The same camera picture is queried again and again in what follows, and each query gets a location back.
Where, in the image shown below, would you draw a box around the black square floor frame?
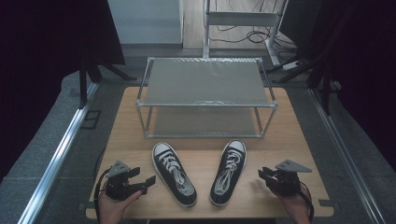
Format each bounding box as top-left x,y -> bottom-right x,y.
80,109 -> 103,131

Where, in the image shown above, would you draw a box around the dark curtain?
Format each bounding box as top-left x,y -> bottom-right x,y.
279,0 -> 396,173
0,0 -> 126,185

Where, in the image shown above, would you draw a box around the hand-held gripper black cable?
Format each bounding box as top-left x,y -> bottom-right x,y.
92,168 -> 112,224
298,181 -> 316,224

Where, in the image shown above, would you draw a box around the person's left hand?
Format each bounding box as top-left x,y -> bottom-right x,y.
97,189 -> 143,224

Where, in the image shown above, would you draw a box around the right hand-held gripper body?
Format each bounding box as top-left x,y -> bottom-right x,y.
269,159 -> 313,198

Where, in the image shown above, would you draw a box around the white metal stand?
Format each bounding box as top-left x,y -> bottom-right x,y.
202,0 -> 290,67

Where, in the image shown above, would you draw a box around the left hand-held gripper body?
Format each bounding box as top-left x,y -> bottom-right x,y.
105,160 -> 148,202

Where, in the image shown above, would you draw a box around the black stand legs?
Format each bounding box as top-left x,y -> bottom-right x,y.
271,6 -> 345,117

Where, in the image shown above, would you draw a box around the white panel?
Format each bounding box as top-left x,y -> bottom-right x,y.
106,0 -> 185,45

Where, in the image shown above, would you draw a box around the aluminium floor rail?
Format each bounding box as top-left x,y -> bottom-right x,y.
307,88 -> 388,224
17,81 -> 100,224

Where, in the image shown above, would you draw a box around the right hand-held gripper black cable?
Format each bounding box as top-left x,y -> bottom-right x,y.
298,181 -> 316,224

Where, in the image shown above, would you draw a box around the black floor cables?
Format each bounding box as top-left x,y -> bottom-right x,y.
207,0 -> 302,54

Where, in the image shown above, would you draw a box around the metal two-tier shoe rack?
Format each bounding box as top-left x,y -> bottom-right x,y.
134,56 -> 278,139

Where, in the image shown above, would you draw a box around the left hand-held gripper black cable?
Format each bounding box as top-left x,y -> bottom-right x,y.
92,168 -> 112,224

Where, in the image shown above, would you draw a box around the person's right hand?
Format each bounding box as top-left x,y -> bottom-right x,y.
269,183 -> 313,224

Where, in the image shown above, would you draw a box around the black tripod stand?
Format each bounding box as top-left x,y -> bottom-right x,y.
78,57 -> 138,110

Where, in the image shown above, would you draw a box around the white power strip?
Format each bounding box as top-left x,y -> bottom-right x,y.
281,60 -> 302,72

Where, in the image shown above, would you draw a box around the black canvas shoe white laces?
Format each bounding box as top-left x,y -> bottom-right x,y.
209,138 -> 248,208
151,142 -> 198,208

